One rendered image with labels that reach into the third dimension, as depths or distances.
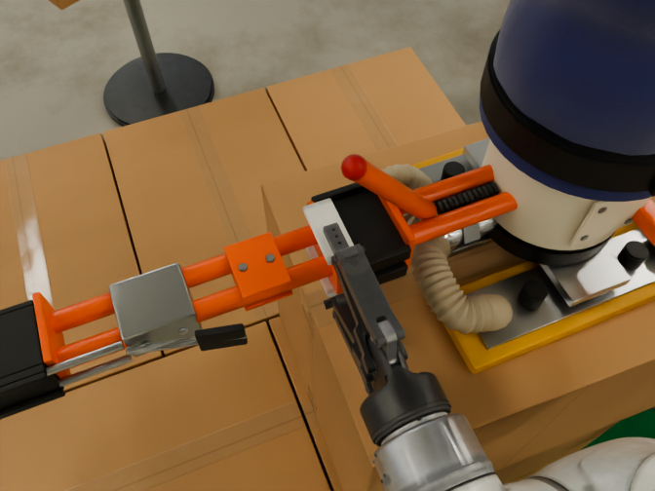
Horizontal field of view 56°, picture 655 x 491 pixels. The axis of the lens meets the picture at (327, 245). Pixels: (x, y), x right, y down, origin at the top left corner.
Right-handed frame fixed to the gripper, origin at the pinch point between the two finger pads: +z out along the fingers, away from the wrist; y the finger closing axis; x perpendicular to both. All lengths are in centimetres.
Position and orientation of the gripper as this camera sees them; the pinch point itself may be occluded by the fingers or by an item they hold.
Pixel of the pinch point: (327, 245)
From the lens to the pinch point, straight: 62.9
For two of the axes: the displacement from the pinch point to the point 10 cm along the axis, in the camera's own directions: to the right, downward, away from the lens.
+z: -3.7, -7.9, 4.9
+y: -0.1, 5.3, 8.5
